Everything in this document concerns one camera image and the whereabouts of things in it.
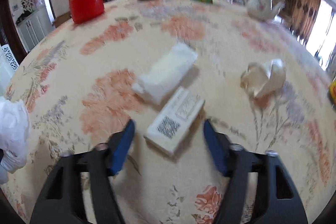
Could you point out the ornate cream dining chair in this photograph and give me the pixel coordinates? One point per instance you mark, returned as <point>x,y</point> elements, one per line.
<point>8,60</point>

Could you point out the white teapot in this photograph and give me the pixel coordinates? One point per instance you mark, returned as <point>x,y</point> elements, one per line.
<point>261,5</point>

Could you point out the white printed carton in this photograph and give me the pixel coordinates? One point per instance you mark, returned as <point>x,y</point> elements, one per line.
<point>173,121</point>

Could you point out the crumpled cream wrapper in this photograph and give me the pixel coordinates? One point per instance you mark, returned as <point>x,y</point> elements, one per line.
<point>265,77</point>

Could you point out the floral tablecloth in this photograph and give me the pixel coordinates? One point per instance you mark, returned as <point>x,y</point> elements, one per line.
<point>78,77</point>

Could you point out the white low cabinet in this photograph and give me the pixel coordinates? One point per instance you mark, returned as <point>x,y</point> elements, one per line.
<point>32,28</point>

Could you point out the brown patterned curtain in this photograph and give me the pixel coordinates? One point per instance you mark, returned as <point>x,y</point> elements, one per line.
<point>304,8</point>

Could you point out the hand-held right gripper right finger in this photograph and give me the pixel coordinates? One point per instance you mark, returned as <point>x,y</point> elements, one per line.
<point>214,145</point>

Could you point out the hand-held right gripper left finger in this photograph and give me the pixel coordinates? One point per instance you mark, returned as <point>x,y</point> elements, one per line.
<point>122,145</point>

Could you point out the yellow snack packet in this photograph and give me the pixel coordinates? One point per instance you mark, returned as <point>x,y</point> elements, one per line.
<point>332,92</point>

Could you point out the white plastic bag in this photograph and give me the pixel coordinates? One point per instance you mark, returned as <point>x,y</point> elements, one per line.
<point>13,129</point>

